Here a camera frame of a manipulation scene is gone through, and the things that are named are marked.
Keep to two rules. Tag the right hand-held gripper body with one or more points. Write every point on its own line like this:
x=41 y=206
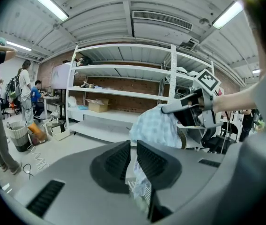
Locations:
x=208 y=81

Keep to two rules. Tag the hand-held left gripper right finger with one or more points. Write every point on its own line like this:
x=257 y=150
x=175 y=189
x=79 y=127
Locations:
x=161 y=170

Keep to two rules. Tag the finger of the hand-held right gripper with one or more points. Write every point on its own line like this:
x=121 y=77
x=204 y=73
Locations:
x=174 y=107

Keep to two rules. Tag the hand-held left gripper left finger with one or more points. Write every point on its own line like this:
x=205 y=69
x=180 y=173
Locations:
x=105 y=170

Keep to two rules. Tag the white blue checked shirt clothes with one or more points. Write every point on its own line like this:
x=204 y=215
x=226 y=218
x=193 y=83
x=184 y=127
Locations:
x=151 y=125

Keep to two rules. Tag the grey slatted laundry basket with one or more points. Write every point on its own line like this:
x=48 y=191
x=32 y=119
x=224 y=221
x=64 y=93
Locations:
x=130 y=184

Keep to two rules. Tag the person's right forearm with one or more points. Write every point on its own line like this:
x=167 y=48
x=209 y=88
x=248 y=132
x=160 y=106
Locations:
x=236 y=99

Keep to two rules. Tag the white box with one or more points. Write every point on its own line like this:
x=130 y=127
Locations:
x=58 y=136

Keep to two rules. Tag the grey white woven basket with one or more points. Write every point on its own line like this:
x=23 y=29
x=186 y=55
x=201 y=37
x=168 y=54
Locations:
x=18 y=135

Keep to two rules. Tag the person's right hand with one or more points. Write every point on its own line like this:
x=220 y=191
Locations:
x=201 y=101

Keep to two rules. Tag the white crumpled cloth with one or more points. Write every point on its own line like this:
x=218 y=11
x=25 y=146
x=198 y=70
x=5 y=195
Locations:
x=189 y=72

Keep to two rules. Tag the ceiling tube light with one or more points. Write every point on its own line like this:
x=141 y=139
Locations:
x=256 y=71
x=227 y=14
x=46 y=1
x=18 y=46

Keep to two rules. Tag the black office chair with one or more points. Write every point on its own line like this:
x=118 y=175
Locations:
x=5 y=104
x=215 y=142

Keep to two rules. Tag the black folding chair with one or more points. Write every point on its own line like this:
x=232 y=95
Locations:
x=231 y=130

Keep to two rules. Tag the white metal shelf rack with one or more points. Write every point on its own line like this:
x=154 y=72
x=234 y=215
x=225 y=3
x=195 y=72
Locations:
x=123 y=69

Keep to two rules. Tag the brown cardboard box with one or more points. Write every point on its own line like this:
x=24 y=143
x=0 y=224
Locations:
x=98 y=107

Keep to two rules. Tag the white air conditioner unit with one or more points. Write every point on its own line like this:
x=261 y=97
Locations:
x=161 y=28

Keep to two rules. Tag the white plastic bag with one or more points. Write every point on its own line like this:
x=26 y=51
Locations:
x=72 y=102

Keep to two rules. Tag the orange bag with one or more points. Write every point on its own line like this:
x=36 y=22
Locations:
x=35 y=130

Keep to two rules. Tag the small brown items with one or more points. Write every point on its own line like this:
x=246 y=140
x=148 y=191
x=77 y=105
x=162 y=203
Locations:
x=88 y=85

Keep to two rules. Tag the white desk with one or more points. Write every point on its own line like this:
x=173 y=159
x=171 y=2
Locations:
x=51 y=98

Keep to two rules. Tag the black bundle on shelf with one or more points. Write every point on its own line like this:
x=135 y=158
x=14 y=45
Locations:
x=85 y=61

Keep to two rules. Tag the white display board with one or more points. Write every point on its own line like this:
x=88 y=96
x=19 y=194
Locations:
x=60 y=76

